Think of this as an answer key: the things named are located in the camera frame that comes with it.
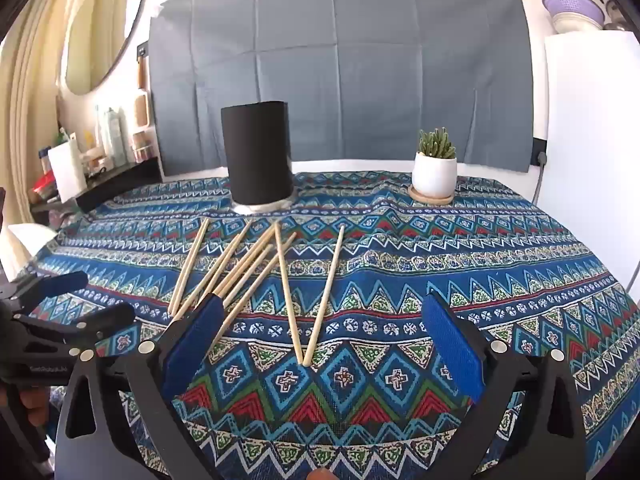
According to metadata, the potted cactus in white pot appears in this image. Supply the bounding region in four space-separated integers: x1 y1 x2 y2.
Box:
412 127 458 198

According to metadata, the purple colander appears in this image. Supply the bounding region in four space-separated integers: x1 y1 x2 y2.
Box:
542 0 604 23

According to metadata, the dark kettle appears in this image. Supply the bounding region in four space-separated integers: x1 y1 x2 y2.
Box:
597 0 628 31

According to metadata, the white appliance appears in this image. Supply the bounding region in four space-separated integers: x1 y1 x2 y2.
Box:
542 30 640 241

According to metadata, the round wall mirror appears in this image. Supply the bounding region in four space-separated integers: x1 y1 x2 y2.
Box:
61 0 146 97

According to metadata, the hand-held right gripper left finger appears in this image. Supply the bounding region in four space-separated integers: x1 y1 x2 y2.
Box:
54 292 226 480

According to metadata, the white bowl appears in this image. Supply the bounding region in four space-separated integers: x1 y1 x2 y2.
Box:
551 10 604 35

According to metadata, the white paper towel roll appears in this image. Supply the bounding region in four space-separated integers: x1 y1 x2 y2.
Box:
47 135 86 202

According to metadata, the person's left hand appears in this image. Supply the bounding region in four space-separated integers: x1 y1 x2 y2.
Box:
0 385 66 428

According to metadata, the grey-blue wall cloth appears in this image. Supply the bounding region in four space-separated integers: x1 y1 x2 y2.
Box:
149 0 535 177

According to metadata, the round wooden coaster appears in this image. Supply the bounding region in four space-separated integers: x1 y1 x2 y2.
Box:
407 184 457 206

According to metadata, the grey cable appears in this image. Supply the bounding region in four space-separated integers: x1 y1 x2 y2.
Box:
531 157 547 206

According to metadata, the black cylindrical cup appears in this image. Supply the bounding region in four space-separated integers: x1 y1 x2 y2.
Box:
220 101 295 213

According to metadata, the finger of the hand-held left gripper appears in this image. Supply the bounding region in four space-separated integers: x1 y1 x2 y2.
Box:
7 271 90 311
12 302 137 350

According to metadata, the wooden hairbrush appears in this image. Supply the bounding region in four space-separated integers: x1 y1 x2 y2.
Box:
134 91 151 128

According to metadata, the grey spray bottle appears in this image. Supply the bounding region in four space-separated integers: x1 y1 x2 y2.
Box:
102 106 127 167

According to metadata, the black shelf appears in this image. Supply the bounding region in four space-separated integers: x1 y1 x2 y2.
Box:
30 157 165 216

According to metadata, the pink jar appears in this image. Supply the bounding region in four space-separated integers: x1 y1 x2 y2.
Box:
131 129 157 163

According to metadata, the white cushion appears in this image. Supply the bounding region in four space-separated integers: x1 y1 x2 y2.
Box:
0 222 58 281

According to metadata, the blue patterned tablecloth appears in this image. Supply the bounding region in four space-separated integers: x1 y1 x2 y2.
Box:
30 170 640 480

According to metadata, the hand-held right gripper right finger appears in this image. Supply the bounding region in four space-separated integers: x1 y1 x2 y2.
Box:
422 291 587 480

